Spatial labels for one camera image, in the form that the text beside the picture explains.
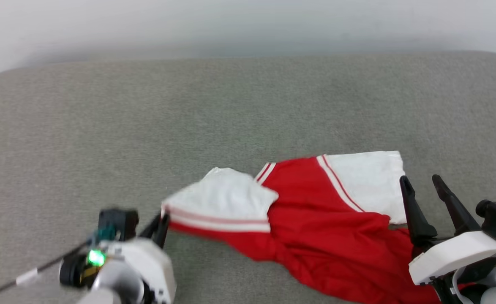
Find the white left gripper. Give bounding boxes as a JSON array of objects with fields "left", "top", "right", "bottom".
[{"left": 104, "top": 213, "right": 177, "bottom": 304}]

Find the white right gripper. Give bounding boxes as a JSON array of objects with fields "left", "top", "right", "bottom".
[{"left": 399, "top": 174, "right": 496, "bottom": 286}]

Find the red and white jersey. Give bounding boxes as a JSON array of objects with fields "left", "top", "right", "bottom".
[{"left": 161, "top": 151, "right": 443, "bottom": 304}]

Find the grey fabric sofa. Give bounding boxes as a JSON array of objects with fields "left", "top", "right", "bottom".
[{"left": 0, "top": 51, "right": 496, "bottom": 304}]

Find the black cable with teal plug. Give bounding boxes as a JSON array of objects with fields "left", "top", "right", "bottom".
[{"left": 0, "top": 242, "right": 93, "bottom": 302}]

